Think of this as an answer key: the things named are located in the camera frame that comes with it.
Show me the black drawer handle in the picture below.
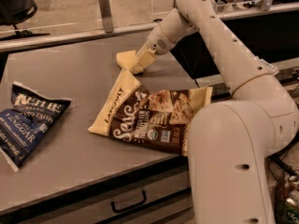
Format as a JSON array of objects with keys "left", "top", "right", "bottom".
[{"left": 110, "top": 189, "right": 148, "bottom": 214}]

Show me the yellow sponge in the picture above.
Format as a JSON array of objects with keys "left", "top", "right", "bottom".
[{"left": 116, "top": 50, "right": 144, "bottom": 75}]

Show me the black office chair left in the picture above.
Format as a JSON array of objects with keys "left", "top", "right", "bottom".
[{"left": 0, "top": 0, "right": 41, "bottom": 41}]

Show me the wire basket with cans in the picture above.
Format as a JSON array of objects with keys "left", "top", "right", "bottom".
[{"left": 273, "top": 171, "right": 299, "bottom": 224}]

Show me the metal bracket left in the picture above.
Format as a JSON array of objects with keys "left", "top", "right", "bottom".
[{"left": 98, "top": 0, "right": 114, "bottom": 34}]

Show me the blue kettle chip bag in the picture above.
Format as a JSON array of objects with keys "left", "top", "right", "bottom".
[{"left": 0, "top": 81, "right": 71, "bottom": 172}]

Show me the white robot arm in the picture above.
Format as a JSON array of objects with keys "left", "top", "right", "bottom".
[{"left": 146, "top": 0, "right": 298, "bottom": 224}]

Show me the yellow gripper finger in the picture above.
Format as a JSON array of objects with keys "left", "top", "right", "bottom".
[
  {"left": 132, "top": 49, "right": 156, "bottom": 75},
  {"left": 134, "top": 44, "right": 149, "bottom": 66}
]

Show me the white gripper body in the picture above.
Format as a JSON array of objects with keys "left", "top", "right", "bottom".
[{"left": 146, "top": 24, "right": 175, "bottom": 55}]

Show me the black cable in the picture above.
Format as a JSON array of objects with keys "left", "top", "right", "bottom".
[{"left": 178, "top": 44, "right": 202, "bottom": 89}]

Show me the brown and cream chip bag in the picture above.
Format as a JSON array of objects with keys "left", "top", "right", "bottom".
[{"left": 89, "top": 69, "right": 212, "bottom": 156}]

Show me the black stand leg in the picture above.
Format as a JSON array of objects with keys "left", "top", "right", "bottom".
[{"left": 270, "top": 155, "right": 299, "bottom": 177}]

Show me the grey cabinet with drawer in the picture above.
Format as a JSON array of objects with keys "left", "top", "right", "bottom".
[{"left": 0, "top": 33, "right": 193, "bottom": 224}]

